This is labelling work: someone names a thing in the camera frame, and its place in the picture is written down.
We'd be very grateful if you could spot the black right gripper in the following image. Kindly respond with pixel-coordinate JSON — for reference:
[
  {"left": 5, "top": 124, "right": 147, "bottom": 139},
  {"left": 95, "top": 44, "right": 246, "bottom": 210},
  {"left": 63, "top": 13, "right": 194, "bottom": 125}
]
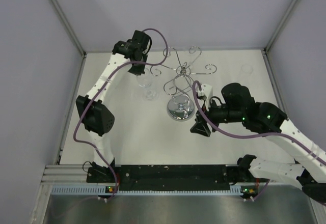
[{"left": 190, "top": 97, "right": 244, "bottom": 136}]

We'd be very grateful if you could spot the round clear wine glass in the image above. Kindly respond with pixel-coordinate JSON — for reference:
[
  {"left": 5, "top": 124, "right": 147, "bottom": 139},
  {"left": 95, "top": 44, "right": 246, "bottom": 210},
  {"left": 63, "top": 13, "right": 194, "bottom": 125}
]
[{"left": 137, "top": 68, "right": 158, "bottom": 101}]

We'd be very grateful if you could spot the ribbed clear flute glass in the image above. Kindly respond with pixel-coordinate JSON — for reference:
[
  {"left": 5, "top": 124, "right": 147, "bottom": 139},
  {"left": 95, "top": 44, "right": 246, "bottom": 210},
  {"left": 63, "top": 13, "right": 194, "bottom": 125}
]
[{"left": 236, "top": 64, "right": 254, "bottom": 87}]

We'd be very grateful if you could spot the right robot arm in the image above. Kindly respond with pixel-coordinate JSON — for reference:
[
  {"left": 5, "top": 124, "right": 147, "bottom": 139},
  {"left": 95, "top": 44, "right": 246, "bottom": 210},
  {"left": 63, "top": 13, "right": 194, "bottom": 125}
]
[{"left": 190, "top": 81, "right": 325, "bottom": 205}]

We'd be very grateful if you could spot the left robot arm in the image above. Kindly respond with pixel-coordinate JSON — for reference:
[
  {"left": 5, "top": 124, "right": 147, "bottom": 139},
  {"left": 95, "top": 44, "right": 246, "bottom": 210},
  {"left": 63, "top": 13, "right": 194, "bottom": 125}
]
[{"left": 76, "top": 31, "right": 152, "bottom": 182}]

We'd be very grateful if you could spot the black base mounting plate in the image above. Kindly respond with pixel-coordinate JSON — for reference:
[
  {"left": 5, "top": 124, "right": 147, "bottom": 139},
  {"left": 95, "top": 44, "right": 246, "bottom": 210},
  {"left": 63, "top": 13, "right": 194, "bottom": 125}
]
[{"left": 86, "top": 164, "right": 253, "bottom": 191}]

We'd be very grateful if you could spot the chrome wire glass rack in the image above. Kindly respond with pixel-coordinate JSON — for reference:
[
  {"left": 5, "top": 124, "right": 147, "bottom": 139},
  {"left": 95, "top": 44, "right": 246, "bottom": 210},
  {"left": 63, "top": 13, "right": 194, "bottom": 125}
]
[{"left": 150, "top": 46, "right": 218, "bottom": 122}]

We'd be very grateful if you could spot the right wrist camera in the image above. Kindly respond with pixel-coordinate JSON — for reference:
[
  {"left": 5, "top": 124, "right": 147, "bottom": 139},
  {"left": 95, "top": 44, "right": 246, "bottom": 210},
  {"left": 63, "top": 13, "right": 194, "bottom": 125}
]
[{"left": 196, "top": 83, "right": 213, "bottom": 111}]

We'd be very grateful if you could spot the aluminium frame rail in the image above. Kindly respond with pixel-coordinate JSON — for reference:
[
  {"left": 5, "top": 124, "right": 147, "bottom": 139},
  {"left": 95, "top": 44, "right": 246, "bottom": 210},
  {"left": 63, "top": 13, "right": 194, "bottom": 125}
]
[{"left": 42, "top": 162, "right": 306, "bottom": 184}]

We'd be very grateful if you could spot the grey slotted cable duct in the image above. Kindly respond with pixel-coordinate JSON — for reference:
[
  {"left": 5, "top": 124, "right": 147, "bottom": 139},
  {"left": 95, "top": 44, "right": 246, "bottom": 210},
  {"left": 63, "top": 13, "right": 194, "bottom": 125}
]
[{"left": 51, "top": 184, "right": 255, "bottom": 194}]

